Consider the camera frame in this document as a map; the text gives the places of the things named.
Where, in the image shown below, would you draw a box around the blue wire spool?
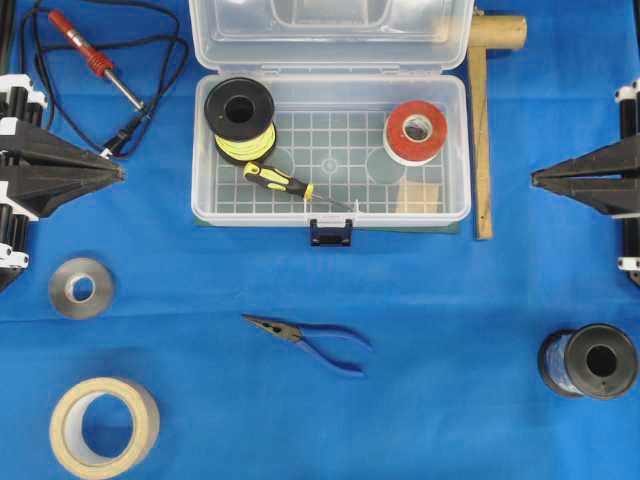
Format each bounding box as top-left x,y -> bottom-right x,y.
537,323 -> 639,400

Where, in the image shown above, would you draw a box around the yellow black screwdriver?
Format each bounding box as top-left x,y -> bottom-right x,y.
243,162 -> 352,211

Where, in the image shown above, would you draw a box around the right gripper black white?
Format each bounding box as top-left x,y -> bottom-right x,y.
531,82 -> 639,286

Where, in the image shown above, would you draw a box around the blue handled needle-nose pliers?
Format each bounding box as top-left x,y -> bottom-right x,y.
240,313 -> 374,378

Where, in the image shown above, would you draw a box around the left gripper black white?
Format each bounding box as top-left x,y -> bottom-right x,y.
1,74 -> 123,291

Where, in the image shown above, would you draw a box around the blue table cloth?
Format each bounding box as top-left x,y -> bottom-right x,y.
1,1 -> 639,479

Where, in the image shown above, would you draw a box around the red tape roll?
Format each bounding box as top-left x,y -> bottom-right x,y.
383,100 -> 448,167

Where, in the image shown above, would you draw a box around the grey tape roll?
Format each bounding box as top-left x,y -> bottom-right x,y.
49,257 -> 115,320

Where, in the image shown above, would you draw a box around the clear plastic toolbox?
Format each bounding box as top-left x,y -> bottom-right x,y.
189,1 -> 474,237

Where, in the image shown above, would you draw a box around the black soldering iron cable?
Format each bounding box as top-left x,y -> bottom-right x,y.
18,0 -> 192,160

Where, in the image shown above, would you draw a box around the beige masking tape roll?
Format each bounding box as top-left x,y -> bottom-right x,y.
49,377 -> 160,479

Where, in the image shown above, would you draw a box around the wooden mallet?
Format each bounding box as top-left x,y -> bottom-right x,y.
467,10 -> 528,240

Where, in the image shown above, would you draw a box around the small wooden block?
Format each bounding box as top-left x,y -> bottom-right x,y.
394,181 -> 442,214

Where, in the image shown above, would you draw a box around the yellow wire spool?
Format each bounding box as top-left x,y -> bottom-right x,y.
204,77 -> 277,167

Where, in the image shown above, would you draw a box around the red soldering iron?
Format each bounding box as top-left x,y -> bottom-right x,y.
48,10 -> 144,112

